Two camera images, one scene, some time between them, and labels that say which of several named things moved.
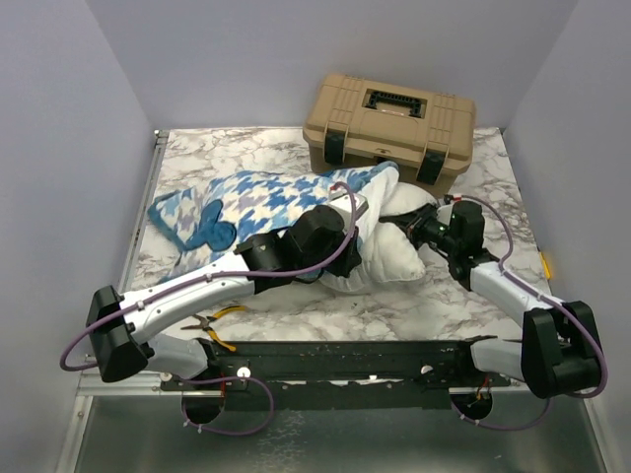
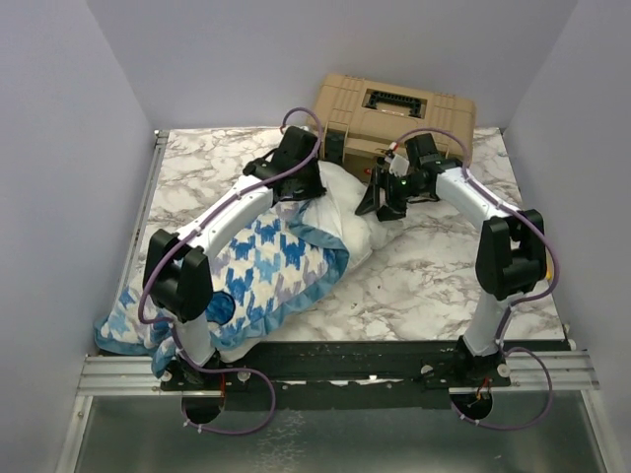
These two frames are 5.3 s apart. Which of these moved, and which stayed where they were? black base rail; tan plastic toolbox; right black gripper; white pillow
Moved: white pillow; right black gripper
Stayed: tan plastic toolbox; black base rail
